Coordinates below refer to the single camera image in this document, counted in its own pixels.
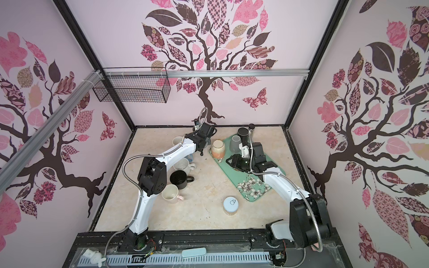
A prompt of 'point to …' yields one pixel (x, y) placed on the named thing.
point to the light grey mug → (234, 144)
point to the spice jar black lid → (251, 126)
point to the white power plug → (95, 257)
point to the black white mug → (180, 178)
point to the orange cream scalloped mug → (218, 149)
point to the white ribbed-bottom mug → (176, 140)
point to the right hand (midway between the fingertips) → (229, 159)
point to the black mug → (243, 132)
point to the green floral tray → (249, 184)
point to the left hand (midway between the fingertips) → (202, 138)
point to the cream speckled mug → (184, 164)
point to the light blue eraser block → (194, 252)
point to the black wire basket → (134, 85)
